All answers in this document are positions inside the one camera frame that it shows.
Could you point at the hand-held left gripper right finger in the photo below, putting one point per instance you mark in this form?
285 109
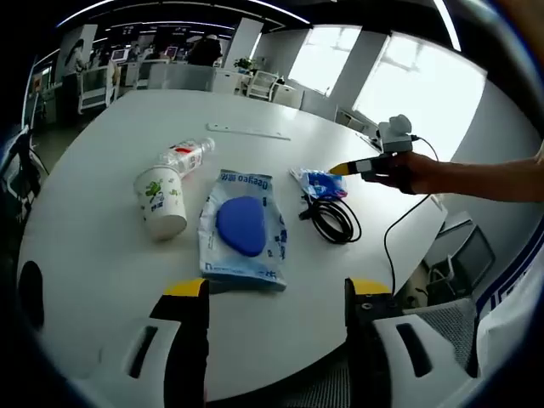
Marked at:
370 336

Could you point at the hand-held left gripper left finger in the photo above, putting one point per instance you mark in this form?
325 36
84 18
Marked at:
187 331

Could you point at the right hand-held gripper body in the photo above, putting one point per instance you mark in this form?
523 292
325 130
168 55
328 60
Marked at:
397 134

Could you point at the blue plastic bag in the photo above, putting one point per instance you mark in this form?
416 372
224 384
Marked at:
323 185

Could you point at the blue white plastic package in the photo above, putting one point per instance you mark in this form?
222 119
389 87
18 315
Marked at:
246 272

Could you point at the blue rounded pad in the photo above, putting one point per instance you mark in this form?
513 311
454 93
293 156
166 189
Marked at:
240 225

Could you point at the white paper cup green print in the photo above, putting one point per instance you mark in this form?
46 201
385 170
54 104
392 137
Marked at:
163 212

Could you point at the clear plastic bottle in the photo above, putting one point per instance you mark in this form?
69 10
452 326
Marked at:
187 155

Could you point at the person's right hand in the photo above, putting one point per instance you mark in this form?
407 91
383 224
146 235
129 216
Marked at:
408 174

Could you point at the grey mesh office chair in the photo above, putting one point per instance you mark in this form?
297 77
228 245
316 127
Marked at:
446 319

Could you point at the white table cover plate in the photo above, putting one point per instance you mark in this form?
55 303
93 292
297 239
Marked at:
246 131

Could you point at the white office chair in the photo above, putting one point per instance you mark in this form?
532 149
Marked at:
262 83
98 85

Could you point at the person's white blue shirt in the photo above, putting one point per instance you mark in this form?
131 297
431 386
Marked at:
510 323

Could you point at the green potted plant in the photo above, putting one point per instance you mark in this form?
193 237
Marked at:
243 64

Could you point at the white table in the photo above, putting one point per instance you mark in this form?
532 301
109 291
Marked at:
127 127

